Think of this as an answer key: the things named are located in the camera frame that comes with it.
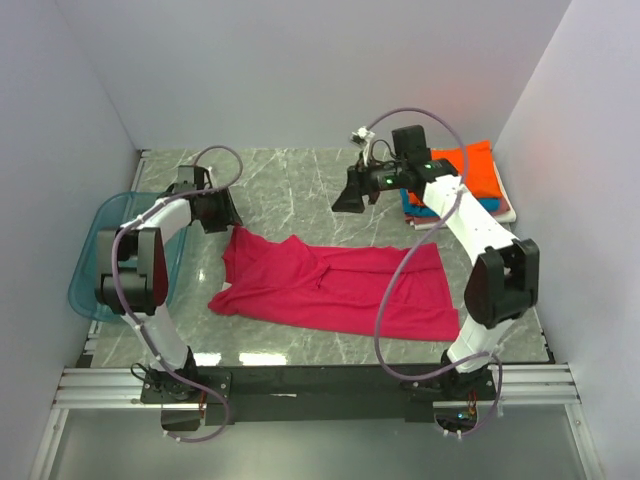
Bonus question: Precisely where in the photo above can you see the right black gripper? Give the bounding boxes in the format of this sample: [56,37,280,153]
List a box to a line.
[331,152,407,215]

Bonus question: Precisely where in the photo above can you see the pink t-shirt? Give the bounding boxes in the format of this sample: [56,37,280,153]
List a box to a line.
[208,227,460,342]

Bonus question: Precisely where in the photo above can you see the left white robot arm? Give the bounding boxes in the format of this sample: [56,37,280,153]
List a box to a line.
[95,165,243,402]

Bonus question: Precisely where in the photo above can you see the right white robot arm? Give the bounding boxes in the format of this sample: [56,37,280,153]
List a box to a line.
[332,126,540,399]

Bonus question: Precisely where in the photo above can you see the folded mauve t-shirt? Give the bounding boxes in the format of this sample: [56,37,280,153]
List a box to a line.
[405,198,517,230]

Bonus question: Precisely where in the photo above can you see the folded white t-shirt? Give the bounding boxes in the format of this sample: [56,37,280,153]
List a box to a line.
[405,166,517,231]

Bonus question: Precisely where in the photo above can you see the folded orange t-shirt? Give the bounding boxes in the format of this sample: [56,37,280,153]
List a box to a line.
[401,140,503,213]

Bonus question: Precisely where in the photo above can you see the folded blue t-shirt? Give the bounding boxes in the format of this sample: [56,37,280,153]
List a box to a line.
[400,189,501,218]

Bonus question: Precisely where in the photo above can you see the teal transparent plastic bin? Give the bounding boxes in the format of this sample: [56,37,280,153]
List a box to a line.
[68,192,192,323]

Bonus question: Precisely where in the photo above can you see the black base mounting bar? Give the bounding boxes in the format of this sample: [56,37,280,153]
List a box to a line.
[139,364,496,426]

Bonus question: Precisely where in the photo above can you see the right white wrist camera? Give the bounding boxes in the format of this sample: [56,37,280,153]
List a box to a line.
[350,126,375,165]

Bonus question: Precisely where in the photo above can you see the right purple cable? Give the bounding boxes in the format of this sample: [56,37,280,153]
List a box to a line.
[361,106,504,439]

